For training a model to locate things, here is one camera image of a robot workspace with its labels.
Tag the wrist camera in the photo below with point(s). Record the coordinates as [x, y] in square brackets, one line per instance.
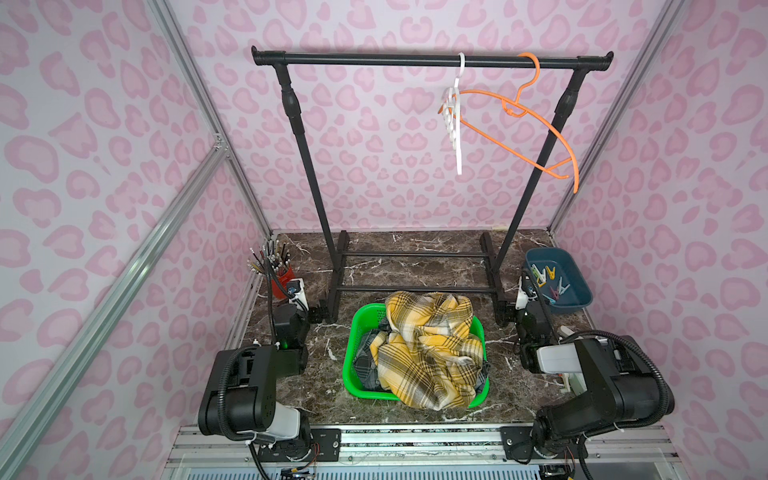
[522, 299]
[296, 293]

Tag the yellow plaid shirt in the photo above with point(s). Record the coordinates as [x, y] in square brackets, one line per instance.
[427, 355]

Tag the green plastic basket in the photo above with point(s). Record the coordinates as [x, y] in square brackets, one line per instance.
[368, 318]

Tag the beige power adapter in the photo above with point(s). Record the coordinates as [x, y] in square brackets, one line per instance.
[574, 383]

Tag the white clothespin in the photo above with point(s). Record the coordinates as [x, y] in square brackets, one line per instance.
[542, 280]

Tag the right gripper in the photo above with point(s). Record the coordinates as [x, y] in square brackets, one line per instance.
[534, 313]

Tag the black clothes rack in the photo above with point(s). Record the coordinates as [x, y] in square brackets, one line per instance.
[338, 246]

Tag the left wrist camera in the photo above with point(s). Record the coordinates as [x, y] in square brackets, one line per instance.
[296, 293]

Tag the white plastic hanger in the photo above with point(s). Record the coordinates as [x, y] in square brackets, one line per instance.
[450, 110]

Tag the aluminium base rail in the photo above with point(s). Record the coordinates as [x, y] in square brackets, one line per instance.
[483, 451]

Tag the grey plaid shirt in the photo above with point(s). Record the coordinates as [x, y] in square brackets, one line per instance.
[364, 365]

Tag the red pen cup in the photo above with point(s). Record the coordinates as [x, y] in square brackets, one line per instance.
[273, 261]

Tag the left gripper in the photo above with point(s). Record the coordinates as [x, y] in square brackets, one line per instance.
[287, 309]

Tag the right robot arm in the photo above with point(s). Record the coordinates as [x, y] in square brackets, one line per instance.
[621, 387]

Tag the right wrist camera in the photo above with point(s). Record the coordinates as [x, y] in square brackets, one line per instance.
[522, 299]

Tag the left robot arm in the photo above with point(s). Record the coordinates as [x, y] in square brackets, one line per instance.
[240, 399]

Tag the dark teal plastic bin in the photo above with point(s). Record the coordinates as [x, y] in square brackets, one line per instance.
[558, 279]

